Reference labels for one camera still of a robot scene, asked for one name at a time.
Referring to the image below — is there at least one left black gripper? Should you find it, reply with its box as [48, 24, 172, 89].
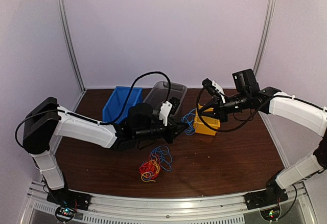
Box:
[134, 117, 189, 144]

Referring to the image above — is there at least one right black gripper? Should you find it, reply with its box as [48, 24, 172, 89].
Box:
[198, 91, 250, 123]

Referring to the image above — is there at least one blue cable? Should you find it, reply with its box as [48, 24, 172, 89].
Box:
[181, 108, 199, 136]

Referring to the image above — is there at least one coloured cable bundle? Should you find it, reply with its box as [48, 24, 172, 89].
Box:
[137, 146, 173, 183]

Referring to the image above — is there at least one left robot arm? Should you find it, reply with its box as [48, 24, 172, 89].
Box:
[18, 97, 188, 206]

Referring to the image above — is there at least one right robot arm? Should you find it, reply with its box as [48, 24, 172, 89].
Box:
[196, 69, 326, 205]

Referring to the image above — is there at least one yellow plastic bin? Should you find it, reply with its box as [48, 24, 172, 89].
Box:
[193, 111, 221, 136]

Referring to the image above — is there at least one blue plastic bin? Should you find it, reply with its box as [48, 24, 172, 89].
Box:
[102, 86, 143, 123]

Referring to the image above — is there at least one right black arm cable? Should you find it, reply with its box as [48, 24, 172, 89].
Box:
[195, 87, 269, 133]

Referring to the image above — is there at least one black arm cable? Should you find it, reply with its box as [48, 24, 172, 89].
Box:
[195, 87, 269, 133]
[14, 71, 172, 148]

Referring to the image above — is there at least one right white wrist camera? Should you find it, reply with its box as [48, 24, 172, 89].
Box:
[202, 78, 226, 103]

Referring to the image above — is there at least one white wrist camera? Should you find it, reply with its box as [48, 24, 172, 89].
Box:
[159, 97, 180, 126]
[202, 78, 226, 103]

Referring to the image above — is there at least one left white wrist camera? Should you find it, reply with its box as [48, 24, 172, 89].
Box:
[159, 97, 180, 126]

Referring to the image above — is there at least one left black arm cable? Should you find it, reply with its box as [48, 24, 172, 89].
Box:
[14, 71, 172, 148]

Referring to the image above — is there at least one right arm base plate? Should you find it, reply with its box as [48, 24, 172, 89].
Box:
[244, 189, 288, 210]

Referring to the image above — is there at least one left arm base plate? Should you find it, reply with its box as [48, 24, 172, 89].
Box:
[46, 191, 91, 211]

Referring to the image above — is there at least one right aluminium frame post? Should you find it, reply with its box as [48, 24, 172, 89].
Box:
[253, 0, 277, 76]

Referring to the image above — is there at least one aluminium front rail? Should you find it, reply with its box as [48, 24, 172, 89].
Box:
[18, 181, 318, 223]

